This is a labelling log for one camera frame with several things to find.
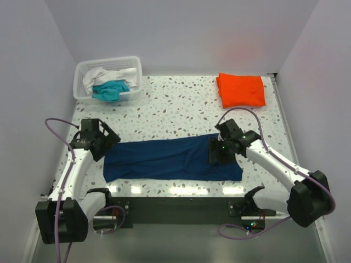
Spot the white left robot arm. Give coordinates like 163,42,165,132
35,118,121,244

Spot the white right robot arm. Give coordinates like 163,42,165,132
209,119,336,227

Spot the white plastic basket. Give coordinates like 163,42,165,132
73,56,143,104

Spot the orange folded t shirt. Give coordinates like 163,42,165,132
216,73,266,108

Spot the teal crumpled t shirt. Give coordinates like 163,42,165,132
92,81,129,102

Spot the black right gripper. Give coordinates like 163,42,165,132
206,137,235,165

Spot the white crumpled t shirt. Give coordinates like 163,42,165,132
82,67,138,95

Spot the right side aluminium rail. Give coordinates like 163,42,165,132
267,72,326,220

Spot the aluminium frame rail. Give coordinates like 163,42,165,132
274,210,326,220

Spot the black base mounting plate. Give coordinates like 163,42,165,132
93,197,276,231

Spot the navy blue t shirt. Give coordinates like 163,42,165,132
103,134,243,182

